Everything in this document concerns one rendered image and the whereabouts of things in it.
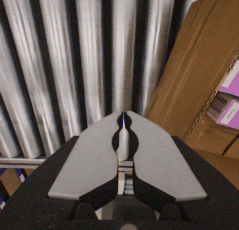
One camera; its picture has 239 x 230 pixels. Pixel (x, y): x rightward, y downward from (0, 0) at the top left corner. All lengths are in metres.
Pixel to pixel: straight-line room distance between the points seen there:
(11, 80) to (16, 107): 0.06
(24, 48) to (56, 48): 0.06
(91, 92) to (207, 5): 0.24
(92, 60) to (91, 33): 0.05
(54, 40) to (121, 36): 0.13
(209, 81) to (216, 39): 0.05
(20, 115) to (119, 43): 0.29
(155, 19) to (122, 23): 0.06
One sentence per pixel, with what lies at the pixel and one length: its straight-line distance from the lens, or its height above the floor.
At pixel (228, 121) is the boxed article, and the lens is 0.37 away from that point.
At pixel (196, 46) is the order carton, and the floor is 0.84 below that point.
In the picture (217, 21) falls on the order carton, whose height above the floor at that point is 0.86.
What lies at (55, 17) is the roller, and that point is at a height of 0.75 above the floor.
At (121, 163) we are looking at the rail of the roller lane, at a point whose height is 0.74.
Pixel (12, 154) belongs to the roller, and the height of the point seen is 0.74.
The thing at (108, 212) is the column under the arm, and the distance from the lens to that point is 0.64.
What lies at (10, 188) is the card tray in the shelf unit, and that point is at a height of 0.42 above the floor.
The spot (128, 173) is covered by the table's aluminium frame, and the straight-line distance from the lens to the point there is 0.53.
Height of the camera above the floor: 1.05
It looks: 63 degrees down
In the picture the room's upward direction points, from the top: 179 degrees counter-clockwise
